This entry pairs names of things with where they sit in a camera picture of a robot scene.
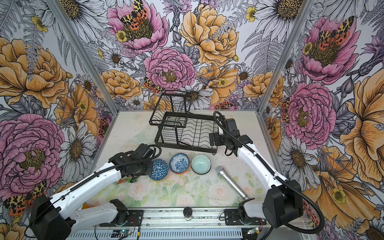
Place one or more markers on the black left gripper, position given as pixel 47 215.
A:
pixel 147 172

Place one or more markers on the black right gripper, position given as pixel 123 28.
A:
pixel 216 135

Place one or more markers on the blue triangle pattern bowl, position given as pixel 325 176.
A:
pixel 160 170

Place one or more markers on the blue floral bowl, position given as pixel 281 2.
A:
pixel 179 163

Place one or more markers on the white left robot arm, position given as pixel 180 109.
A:
pixel 59 216

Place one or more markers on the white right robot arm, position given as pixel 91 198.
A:
pixel 282 203

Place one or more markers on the green snack packet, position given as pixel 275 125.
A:
pixel 127 180

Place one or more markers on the silver microphone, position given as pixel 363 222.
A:
pixel 223 174

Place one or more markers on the mint green bowl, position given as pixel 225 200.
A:
pixel 201 164

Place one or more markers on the small black knob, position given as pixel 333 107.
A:
pixel 188 213

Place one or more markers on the black wire dish rack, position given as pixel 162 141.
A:
pixel 179 128

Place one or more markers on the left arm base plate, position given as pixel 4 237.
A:
pixel 129 218

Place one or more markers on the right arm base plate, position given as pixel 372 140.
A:
pixel 234 217

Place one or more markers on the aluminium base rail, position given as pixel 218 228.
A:
pixel 172 218

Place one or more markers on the white vented cable duct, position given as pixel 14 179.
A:
pixel 159 234

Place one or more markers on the aluminium corner post right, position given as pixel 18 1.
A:
pixel 291 40

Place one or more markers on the aluminium corner post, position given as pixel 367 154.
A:
pixel 72 35
pixel 291 40

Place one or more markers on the aluminium corner post left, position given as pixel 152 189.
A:
pixel 72 35

